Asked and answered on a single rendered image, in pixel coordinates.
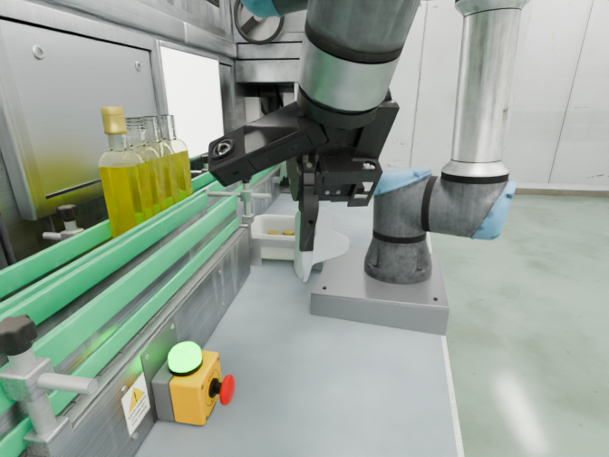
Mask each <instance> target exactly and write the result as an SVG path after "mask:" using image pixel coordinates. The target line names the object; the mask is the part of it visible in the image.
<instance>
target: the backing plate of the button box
mask: <svg viewBox="0 0 609 457"><path fill-rule="evenodd" d="M178 344H179V343H178V338H177V331H176V325H175V319H174V317H173V318H172V319H171V320H170V321H169V323H168V324H167V325H166V326H165V327H164V328H163V330H162V331H161V332H160V333H159V334H158V335H157V337H156V338H155V339H154V340H153V341H152V342H151V344H150V345H149V346H148V347H147V348H146V350H145V351H144V352H143V353H142V354H141V355H140V359H141V363H142V368H143V373H144V377H145V382H146V386H147V391H148V396H149V400H150V409H151V413H152V418H153V422H154V423H155V422H156V421H157V420H158V415H157V409H156V404H155V400H154V395H153V391H152V386H151V380H152V379H153V377H154V376H155V375H156V373H157V372H158V371H159V369H160V368H161V367H162V366H163V364H164V363H165V362H166V360H167V359H168V356H169V352H170V351H171V349H172V348H173V347H174V346H175V345H178Z"/></svg>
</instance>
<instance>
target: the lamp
mask: <svg viewBox="0 0 609 457"><path fill-rule="evenodd" d="M168 358H169V371H170V373H171V374H173V375H175V376H179V377H183V376H188V375H191V374H194V373H196V372H197V371H198V370H199V369H200V367H201V366H202V364H203V359H202V355H201V351H200V348H199V346H198V345H196V344H195V343H192V342H183V343H180V344H178V345H175V346H174V347H173V348H172V349H171V351H170V352H169V356H168Z"/></svg>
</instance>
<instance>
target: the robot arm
mask: <svg viewBox="0 0 609 457"><path fill-rule="evenodd" d="M421 1H430V0H241V2H242V4H243V5H244V6H245V8H246V9H247V10H248V11H249V12H250V13H251V14H253V15H255V16H258V17H262V18H265V17H271V16H277V17H282V16H284V15H286V14H291V13H294V12H298V11H303V10H307V12H306V18H305V25H304V36H303V42H302V49H301V55H300V61H299V67H298V74H297V79H298V82H299V84H298V89H297V95H296V101H295V102H292V103H289V104H287V105H286V106H284V107H282V108H280V109H278V110H276V111H274V112H271V113H269V114H267V115H265V116H263V117H261V118H259V119H257V120H255V121H253V122H250V123H249V124H246V125H244V126H242V127H240V128H238V129H236V130H234V131H232V132H230V133H228V134H225V135H223V136H221V137H219V138H217V139H215V140H213V141H211V142H210V143H209V145H208V172H209V173H210V174H211V175H212V176H213V177H214V178H215V179H216V180H217V181H218V182H219V183H220V184H221V185H222V186H223V187H227V186H229V185H232V184H234V183H236V182H238V181H241V180H243V179H245V178H248V177H250V176H252V175H255V174H257V173H258V172H260V171H263V170H266V169H268V168H271V167H273V166H275V165H277V164H279V163H281V162H282V163H281V169H280V176H279V186H281V187H283V188H288V187H289V186H290V190H291V195H292V199H293V201H298V200H299V203H298V209H299V210H298V211H297V212H296V214H295V262H294V270H295V273H296V274H297V275H298V277H299V278H300V280H301V282H307V280H308V278H309V275H310V271H311V266H312V265H313V264H315V263H318V262H321V261H324V260H326V259H329V258H335V257H338V256H341V255H343V254H344V253H346V252H347V250H348V249H349V246H350V241H349V239H348V238H347V237H346V236H345V235H343V234H340V233H338V232H336V231H334V230H333V228H332V214H331V212H330V211H329V210H328V209H327V208H324V207H319V201H329V200H330V202H348V203H347V207H368V204H369V202H370V200H371V198H372V196H373V221H372V241H371V243H370V246H369V248H368V250H367V253H366V256H365V258H364V271H365V273H366V274H367V275H368V276H370V277H372V278H374V279H377V280H379V281H382V282H385V283H390V284H398V285H409V284H417V283H420V282H423V281H425V280H427V279H429V278H430V276H431V274H432V261H431V258H430V252H429V249H428V245H427V241H426V237H427V232H432V233H438V234H444V235H451V236H457V237H463V238H470V239H485V240H494V239H496V238H498V237H499V236H500V235H501V232H502V229H503V227H504V224H505V221H506V218H507V215H508V211H509V208H510V204H511V201H512V199H513V196H514V192H515V189H516V186H517V182H516V181H514V180H508V176H509V169H508V167H507V166H506V165H505V164H504V163H503V162H502V160H501V159H502V152H503V145H504V139H505V132H506V125H507V118H508V106H509V99H510V92H511V85H512V79H513V72H514V65H515V59H516V51H517V39H518V32H519V26H520V18H521V12H522V9H523V8H524V6H525V5H526V4H527V3H528V2H529V1H530V0H455V6H454V7H455V9H456V10H457V11H458V12H459V13H460V14H461V15H462V17H463V24H462V34H461V44H460V55H459V74H458V85H457V95H456V105H455V115H454V126H453V136H452V146H451V157H450V161H449V162H448V163H447V164H446V165H444V166H443V167H442V168H441V175H440V176H432V171H431V168H428V167H425V168H424V167H414V168H405V169H397V170H388V171H385V172H383V171H382V167H381V164H380V163H379V157H380V155H381V152H382V149H383V146H384V144H385V142H386V140H387V138H388V135H389V133H390V131H391V128H392V125H393V123H394V121H395V119H396V116H397V114H398V112H399V109H400V106H399V104H398V103H397V102H396V101H395V100H393V99H392V93H391V91H390V88H389V86H390V83H391V81H392V77H393V75H394V72H395V69H396V67H397V64H398V61H399V60H400V57H401V53H402V49H403V46H404V45H405V42H406V39H407V37H408V34H409V31H410V29H411V25H412V23H413V20H414V17H415V15H416V13H417V11H418V8H419V5H420V3H421ZM363 164H370V166H371V165H372V166H374V169H366V168H365V166H363ZM363 182H373V184H372V187H371V189H370V191H369V194H368V196H367V198H355V197H354V196H355V194H363V192H364V189H365V187H364V186H363ZM348 200H349V201H348Z"/></svg>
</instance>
